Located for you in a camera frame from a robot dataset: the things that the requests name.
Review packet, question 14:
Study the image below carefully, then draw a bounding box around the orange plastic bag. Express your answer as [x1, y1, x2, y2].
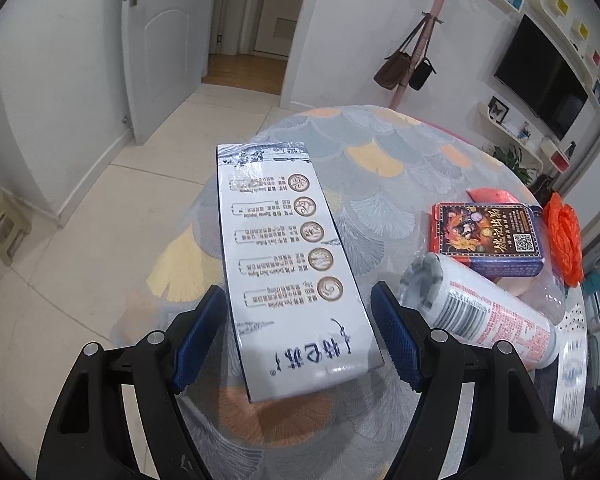
[545, 191, 585, 288]

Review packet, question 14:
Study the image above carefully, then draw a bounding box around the white spray can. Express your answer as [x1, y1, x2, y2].
[399, 252, 563, 372]

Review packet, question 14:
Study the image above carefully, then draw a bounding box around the patterned tablecloth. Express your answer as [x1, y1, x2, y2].
[111, 105, 588, 480]

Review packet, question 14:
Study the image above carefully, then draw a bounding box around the dark printed card box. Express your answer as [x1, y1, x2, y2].
[427, 201, 548, 278]

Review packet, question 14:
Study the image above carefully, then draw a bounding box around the white hallway door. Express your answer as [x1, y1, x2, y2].
[254, 0, 313, 56]

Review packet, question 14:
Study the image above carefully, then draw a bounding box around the long white wall shelf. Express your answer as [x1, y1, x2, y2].
[476, 101, 543, 161]

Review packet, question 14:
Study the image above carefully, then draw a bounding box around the beige stool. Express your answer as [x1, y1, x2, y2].
[0, 187, 31, 266]

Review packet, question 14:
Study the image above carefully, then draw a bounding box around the pink-red packet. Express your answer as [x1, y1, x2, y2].
[466, 186, 518, 206]

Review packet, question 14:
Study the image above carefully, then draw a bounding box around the black handbag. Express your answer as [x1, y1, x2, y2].
[409, 57, 437, 92]

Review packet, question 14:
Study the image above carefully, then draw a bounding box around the pink-lined white wall shelf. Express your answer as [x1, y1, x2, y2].
[539, 136, 571, 173]

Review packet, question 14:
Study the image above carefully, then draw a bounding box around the white milk carton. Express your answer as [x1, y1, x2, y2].
[215, 141, 386, 403]

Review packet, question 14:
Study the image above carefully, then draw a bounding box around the black television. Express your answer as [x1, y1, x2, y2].
[494, 14, 590, 142]

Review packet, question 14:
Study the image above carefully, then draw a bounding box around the brown handbag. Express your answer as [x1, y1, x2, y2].
[373, 51, 413, 92]

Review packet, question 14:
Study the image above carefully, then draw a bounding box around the framed butterfly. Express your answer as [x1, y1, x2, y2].
[487, 96, 510, 123]

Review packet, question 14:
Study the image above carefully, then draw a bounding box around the potted green plant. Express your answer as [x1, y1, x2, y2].
[492, 145, 536, 186]

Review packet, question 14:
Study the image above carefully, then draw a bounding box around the clear plastic bottle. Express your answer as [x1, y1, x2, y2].
[500, 260, 566, 326]

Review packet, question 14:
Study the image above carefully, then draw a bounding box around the white printed package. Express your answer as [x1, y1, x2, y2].
[552, 285, 588, 436]

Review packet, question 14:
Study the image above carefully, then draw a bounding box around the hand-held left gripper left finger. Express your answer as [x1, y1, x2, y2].
[35, 285, 228, 480]

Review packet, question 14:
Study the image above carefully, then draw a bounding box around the pink coat rack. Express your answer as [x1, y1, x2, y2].
[387, 0, 461, 108]

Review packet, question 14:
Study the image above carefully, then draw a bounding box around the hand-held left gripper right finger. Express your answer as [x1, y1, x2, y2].
[370, 281, 566, 480]

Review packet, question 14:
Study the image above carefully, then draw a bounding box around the curved white wall shelf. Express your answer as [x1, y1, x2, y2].
[525, 0, 600, 88]

